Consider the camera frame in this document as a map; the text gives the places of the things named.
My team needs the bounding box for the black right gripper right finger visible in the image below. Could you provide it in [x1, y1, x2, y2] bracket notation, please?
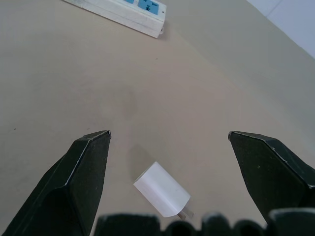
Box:
[228, 131, 315, 225]

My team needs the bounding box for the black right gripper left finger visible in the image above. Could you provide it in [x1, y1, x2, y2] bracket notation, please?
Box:
[0, 130, 112, 236]

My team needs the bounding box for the white plug adapter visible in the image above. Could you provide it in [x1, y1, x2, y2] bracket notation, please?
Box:
[133, 161, 194, 219]

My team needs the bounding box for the white power strip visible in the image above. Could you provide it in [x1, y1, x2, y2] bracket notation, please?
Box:
[62, 0, 167, 39]

